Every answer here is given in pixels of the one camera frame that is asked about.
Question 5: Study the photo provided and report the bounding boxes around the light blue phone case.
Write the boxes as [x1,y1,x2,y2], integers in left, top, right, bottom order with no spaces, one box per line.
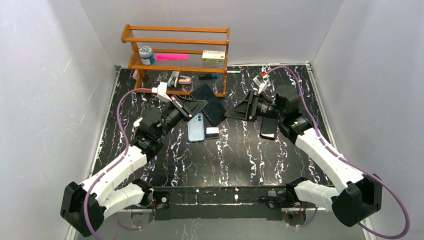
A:
[187,113,205,143]

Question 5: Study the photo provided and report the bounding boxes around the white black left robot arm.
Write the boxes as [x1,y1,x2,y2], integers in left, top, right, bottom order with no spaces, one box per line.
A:
[59,95,208,239]

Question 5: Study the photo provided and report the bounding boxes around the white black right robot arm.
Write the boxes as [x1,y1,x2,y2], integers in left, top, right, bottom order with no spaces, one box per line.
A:
[225,84,383,227]

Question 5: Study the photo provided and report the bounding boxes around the pink stapler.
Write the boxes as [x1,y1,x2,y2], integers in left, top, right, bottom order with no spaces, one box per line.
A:
[178,75,192,85]

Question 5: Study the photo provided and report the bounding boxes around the grey blue stapler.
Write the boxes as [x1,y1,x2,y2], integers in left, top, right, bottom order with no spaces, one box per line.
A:
[167,71,180,88]

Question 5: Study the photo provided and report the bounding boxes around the blue black marker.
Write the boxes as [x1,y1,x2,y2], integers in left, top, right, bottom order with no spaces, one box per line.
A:
[198,73,218,80]

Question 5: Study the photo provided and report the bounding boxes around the green pen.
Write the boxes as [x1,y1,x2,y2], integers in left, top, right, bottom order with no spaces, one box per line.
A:
[226,70,241,74]

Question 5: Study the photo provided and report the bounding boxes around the orange wooden shelf rack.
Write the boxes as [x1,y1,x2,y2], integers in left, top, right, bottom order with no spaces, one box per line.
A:
[120,24,230,98]

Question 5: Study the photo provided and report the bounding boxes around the pink ruler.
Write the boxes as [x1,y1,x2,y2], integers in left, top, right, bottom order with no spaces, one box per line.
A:
[156,53,189,61]

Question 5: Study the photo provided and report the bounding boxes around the white red box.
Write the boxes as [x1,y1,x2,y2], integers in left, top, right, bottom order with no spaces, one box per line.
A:
[201,50,226,64]

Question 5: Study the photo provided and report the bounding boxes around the blue white jar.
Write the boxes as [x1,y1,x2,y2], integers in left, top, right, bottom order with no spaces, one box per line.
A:
[138,46,155,66]

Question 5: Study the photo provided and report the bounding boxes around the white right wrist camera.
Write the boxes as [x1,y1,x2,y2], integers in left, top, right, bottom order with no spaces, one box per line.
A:
[253,72,270,95]

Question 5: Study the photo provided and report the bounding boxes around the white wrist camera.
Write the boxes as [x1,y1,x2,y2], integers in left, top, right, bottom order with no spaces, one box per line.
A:
[253,72,270,95]
[151,82,172,103]

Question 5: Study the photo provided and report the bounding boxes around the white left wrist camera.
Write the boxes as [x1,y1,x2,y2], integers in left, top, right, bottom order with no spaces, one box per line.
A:
[151,82,172,103]

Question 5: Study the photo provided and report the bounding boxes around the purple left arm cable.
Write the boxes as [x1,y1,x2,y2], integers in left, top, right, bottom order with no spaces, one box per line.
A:
[82,87,155,240]

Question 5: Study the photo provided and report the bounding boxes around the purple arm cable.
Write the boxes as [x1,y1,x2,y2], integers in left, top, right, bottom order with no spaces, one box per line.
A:
[264,65,411,240]
[82,87,155,240]

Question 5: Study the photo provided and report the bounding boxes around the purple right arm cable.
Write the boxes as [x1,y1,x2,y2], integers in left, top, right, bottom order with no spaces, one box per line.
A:
[264,65,411,240]

